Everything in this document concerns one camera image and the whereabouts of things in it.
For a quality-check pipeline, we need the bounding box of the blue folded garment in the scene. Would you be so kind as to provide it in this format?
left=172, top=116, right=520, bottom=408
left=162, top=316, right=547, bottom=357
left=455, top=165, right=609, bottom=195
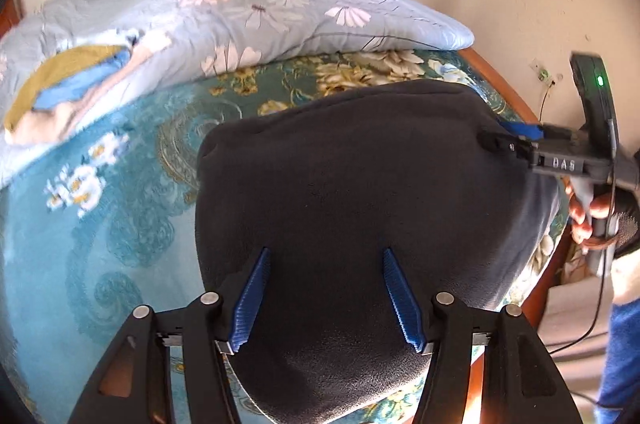
left=32, top=48, right=131, bottom=110

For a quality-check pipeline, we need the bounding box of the light blue floral quilt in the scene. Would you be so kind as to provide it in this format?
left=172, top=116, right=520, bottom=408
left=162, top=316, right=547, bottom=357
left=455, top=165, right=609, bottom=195
left=0, top=0, right=476, bottom=190

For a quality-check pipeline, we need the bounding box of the beige fleece garment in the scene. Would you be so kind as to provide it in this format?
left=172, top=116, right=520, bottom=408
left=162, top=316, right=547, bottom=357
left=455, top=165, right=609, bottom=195
left=4, top=34, right=171, bottom=147

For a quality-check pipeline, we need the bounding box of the black and white fleece jacket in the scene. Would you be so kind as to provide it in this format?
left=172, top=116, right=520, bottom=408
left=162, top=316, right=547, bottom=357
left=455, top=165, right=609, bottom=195
left=195, top=80, right=559, bottom=423

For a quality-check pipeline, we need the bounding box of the teal floral bed blanket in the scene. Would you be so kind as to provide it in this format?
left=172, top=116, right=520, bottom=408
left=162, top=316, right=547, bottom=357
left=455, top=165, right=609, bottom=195
left=0, top=48, right=572, bottom=424

